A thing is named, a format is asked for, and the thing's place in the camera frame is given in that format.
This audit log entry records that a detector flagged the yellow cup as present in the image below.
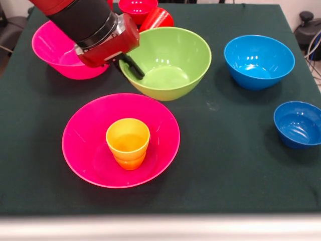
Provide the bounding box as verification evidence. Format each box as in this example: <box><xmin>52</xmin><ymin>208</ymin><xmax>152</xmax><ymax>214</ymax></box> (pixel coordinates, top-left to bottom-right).
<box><xmin>105</xmin><ymin>117</ymin><xmax>151</xmax><ymax>171</ymax></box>

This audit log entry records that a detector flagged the small pink bowl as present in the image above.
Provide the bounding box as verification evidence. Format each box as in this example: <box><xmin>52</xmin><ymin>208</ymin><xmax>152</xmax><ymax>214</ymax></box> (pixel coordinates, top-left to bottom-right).
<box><xmin>118</xmin><ymin>0</ymin><xmax>159</xmax><ymax>25</ymax></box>

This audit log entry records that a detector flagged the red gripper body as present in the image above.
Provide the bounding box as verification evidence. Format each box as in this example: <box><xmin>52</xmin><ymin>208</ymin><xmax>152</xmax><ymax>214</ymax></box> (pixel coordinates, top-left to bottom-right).
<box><xmin>74</xmin><ymin>12</ymin><xmax>140</xmax><ymax>69</ymax></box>

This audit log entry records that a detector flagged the large pink bowl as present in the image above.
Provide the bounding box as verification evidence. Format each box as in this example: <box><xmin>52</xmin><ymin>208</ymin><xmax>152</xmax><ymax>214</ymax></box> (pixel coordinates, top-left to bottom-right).
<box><xmin>61</xmin><ymin>93</ymin><xmax>181</xmax><ymax>189</ymax></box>
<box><xmin>31</xmin><ymin>20</ymin><xmax>111</xmax><ymax>80</ymax></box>

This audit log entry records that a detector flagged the light blue bowl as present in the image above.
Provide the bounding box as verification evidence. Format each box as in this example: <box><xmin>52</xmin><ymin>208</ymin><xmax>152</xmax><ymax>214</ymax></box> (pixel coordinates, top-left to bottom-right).
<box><xmin>224</xmin><ymin>34</ymin><xmax>296</xmax><ymax>91</ymax></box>

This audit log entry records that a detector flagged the green bowl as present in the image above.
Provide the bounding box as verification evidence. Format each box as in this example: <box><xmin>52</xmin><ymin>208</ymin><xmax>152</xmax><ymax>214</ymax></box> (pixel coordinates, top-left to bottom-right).
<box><xmin>118</xmin><ymin>27</ymin><xmax>213</xmax><ymax>102</ymax></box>

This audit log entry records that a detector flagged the small dark blue bowl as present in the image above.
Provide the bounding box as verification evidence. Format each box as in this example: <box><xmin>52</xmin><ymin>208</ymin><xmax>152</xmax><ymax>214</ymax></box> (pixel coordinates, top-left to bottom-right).
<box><xmin>273</xmin><ymin>101</ymin><xmax>321</xmax><ymax>150</ymax></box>

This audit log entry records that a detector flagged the dark green table cloth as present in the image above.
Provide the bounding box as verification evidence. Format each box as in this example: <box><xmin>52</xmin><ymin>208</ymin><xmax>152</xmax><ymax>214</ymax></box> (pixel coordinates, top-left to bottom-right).
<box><xmin>0</xmin><ymin>2</ymin><xmax>321</xmax><ymax>216</ymax></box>

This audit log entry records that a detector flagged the bundle of cables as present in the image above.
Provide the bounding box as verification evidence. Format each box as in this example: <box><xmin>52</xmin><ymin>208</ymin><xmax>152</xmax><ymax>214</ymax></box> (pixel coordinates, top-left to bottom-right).
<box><xmin>304</xmin><ymin>30</ymin><xmax>321</xmax><ymax>87</ymax></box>

